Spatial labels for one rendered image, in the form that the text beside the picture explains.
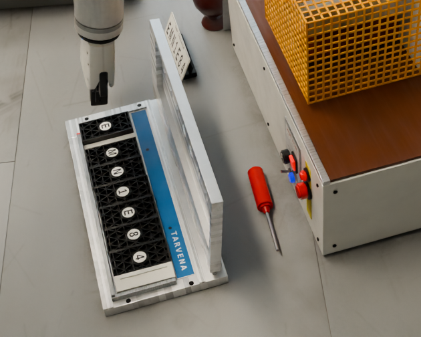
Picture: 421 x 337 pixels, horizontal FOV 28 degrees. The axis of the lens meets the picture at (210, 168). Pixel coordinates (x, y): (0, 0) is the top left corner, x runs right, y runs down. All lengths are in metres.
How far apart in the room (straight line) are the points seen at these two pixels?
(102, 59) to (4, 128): 0.33
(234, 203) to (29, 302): 0.39
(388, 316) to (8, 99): 0.88
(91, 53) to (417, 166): 0.58
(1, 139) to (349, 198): 0.73
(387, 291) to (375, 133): 0.25
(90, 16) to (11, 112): 0.39
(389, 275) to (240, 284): 0.24
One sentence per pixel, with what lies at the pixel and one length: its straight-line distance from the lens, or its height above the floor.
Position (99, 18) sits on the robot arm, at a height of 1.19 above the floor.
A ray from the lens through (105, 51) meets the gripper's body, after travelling 1.47.
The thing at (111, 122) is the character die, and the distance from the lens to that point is 1.61.
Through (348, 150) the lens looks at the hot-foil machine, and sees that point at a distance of 1.29.
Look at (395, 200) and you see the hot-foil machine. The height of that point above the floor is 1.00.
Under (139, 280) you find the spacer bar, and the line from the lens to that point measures 1.37.
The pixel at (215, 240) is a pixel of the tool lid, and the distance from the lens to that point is 1.28.
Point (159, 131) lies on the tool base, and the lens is 1.58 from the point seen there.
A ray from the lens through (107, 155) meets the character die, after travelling 1.55.
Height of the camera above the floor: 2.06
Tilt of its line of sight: 49 degrees down
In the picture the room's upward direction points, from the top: 9 degrees counter-clockwise
